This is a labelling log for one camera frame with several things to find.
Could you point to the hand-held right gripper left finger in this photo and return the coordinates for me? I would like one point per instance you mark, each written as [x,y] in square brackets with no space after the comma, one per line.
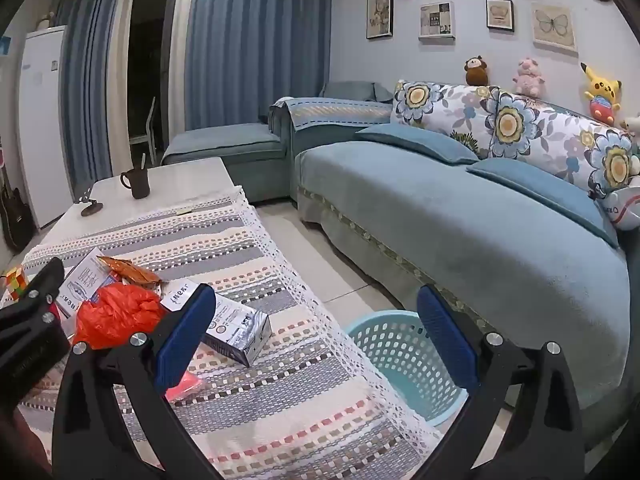
[184,332]

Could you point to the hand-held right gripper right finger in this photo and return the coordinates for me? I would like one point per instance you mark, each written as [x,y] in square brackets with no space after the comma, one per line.
[445,340]

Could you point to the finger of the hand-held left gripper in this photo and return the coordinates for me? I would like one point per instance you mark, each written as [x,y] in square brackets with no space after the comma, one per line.
[42,285]

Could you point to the light blue plastic basket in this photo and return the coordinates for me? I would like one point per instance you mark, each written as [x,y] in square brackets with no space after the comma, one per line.
[395,345]

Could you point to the orange plastic bag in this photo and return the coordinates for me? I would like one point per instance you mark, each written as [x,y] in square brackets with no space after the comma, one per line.
[117,312]

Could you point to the colourful puzzle cube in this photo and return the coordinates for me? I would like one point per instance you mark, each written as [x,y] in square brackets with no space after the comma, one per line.
[15,282]

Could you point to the white printed carton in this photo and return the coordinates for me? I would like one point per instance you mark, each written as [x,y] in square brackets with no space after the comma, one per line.
[82,280]

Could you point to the white and blue box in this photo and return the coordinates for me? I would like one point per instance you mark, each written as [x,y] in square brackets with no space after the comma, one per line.
[240,332]

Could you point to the pink packet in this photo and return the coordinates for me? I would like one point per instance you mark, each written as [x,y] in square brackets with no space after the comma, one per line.
[186,389]

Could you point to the black guitar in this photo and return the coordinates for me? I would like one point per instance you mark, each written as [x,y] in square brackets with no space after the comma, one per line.
[17,220]

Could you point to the orange snack wrapper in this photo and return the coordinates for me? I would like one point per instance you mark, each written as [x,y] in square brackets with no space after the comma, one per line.
[127,270]

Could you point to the small dark dish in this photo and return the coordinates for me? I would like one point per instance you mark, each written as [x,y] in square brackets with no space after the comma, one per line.
[92,208]

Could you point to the striped lace-edged tablecloth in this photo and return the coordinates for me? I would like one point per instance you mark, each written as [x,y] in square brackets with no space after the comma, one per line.
[280,400]

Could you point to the blue-green sofa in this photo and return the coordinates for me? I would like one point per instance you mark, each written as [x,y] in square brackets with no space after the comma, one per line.
[425,215]

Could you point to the dark brown mug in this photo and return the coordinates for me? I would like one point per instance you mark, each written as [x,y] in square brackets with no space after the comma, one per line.
[140,185]

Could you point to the white coffee table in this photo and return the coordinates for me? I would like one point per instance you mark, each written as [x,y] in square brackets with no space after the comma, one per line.
[170,185]

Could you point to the white refrigerator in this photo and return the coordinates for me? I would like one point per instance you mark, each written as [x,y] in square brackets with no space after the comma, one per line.
[42,125]

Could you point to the blue cushion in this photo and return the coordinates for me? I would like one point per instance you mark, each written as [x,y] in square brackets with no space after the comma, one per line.
[540,190]
[415,142]

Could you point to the white chair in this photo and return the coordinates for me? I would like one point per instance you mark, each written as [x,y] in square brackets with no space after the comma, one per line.
[147,122]

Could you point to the narrow blue curtain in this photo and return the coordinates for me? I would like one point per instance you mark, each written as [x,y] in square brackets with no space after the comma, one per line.
[87,85]

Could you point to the white round pillow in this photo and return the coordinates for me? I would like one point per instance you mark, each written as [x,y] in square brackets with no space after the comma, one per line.
[622,207]

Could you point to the floral back cushion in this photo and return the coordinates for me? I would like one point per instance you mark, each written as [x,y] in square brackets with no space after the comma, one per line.
[440,105]
[555,135]

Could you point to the striped armrest cover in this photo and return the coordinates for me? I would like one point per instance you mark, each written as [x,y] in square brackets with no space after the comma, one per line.
[330,110]

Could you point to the grey-blue cushion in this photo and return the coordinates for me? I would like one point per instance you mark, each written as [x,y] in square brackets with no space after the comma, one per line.
[352,91]

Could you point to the brown monkey plush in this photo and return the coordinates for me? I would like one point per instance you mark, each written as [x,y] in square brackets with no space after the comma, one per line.
[476,71]

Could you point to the pink pig plush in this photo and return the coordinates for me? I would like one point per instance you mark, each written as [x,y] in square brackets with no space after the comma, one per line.
[529,77]

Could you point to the white plush toy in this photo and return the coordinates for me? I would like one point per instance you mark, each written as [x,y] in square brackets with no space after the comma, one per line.
[632,125]

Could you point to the yellow mouse plush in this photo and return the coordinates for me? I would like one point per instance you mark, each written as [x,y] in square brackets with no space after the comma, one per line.
[602,95]

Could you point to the wide blue curtain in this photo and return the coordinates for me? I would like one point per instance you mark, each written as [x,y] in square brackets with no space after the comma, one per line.
[255,40]

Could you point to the white-framed picture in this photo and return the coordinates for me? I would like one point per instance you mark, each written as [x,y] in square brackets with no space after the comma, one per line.
[436,20]

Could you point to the black-framed butterfly picture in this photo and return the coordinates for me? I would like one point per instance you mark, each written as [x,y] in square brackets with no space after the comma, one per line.
[499,14]

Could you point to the butterfly canvas picture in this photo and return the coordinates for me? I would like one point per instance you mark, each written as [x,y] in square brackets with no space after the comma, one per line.
[554,27]

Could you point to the black-framed flower picture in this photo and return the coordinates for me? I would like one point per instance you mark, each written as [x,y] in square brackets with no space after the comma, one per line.
[380,15]

